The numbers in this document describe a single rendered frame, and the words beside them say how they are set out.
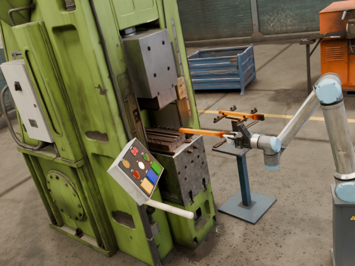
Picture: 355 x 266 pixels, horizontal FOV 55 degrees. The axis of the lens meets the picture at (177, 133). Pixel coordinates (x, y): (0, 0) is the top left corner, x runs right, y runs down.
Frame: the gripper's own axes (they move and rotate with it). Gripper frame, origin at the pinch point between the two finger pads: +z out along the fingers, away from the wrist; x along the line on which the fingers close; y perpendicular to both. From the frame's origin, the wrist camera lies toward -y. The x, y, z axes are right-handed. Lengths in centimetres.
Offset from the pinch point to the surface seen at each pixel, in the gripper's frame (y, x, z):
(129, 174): -5, -69, 22
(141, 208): 29, -59, 32
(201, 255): 107, -16, 28
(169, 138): 8.7, -3.7, 46.8
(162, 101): -23.2, -7.6, 42.3
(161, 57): -52, 1, 43
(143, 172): 1, -57, 24
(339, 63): 58, 353, 14
